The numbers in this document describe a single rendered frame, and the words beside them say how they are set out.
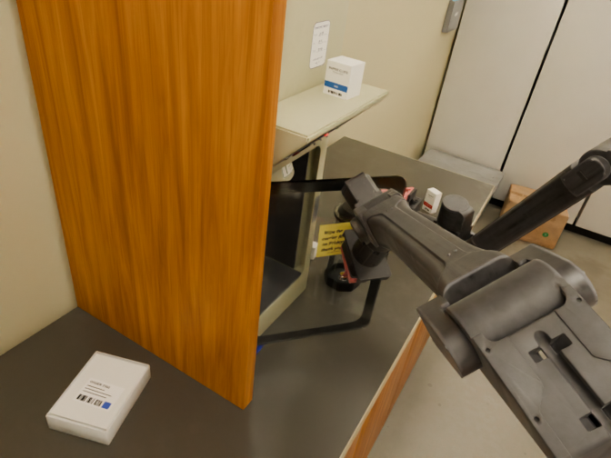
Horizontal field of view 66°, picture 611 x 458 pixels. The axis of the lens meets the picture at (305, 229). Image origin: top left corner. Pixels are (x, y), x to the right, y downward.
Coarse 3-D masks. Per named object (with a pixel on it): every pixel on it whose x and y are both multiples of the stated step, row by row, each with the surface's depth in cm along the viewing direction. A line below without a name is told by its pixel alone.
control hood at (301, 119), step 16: (304, 96) 83; (320, 96) 84; (368, 96) 88; (384, 96) 91; (288, 112) 76; (304, 112) 77; (320, 112) 78; (336, 112) 79; (352, 112) 81; (288, 128) 70; (304, 128) 71; (320, 128) 72; (288, 144) 71; (304, 144) 70
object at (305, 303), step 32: (288, 192) 83; (320, 192) 85; (288, 224) 87; (320, 224) 89; (288, 256) 91; (288, 288) 96; (320, 288) 99; (352, 288) 102; (288, 320) 101; (320, 320) 104; (352, 320) 108
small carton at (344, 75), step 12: (336, 60) 83; (348, 60) 84; (336, 72) 83; (348, 72) 82; (360, 72) 85; (324, 84) 86; (336, 84) 84; (348, 84) 83; (360, 84) 86; (336, 96) 85; (348, 96) 85
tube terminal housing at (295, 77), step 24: (288, 0) 72; (312, 0) 78; (336, 0) 85; (288, 24) 74; (312, 24) 80; (336, 24) 88; (288, 48) 77; (336, 48) 92; (288, 72) 80; (312, 72) 87; (288, 96) 83; (312, 144) 98; (312, 168) 109
